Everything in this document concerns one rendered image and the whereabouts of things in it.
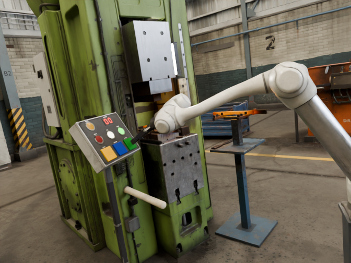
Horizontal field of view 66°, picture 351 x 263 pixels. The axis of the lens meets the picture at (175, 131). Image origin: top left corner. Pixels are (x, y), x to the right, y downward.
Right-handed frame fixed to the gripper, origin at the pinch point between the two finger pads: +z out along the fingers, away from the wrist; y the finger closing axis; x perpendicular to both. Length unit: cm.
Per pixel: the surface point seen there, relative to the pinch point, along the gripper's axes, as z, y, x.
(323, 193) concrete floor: -38, 163, -141
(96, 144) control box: 5.5, -23.8, 7.4
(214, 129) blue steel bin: 111, 408, -27
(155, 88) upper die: -10.5, 39.8, 25.2
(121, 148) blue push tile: 4.8, -9.4, -0.6
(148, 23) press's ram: -33, 41, 63
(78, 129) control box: 6.9, -27.0, 19.2
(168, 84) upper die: -16, 51, 24
